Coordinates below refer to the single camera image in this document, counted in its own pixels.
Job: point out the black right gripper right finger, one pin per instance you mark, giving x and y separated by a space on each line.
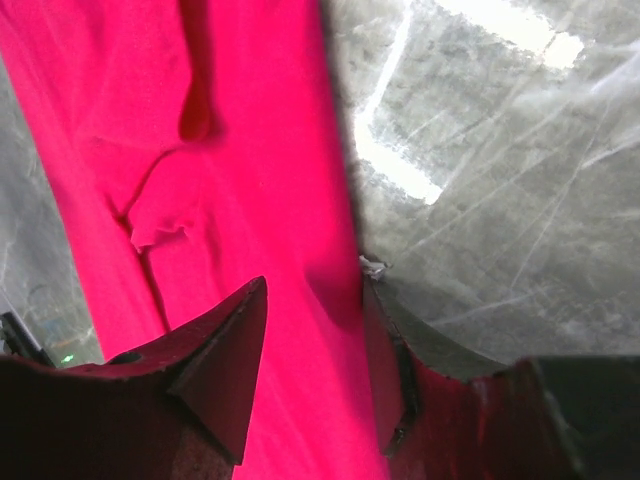
443 411

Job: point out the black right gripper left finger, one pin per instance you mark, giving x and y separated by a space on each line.
177 407

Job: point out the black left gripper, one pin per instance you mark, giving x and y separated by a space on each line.
16 339

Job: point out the red t shirt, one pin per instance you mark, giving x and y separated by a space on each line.
192 146

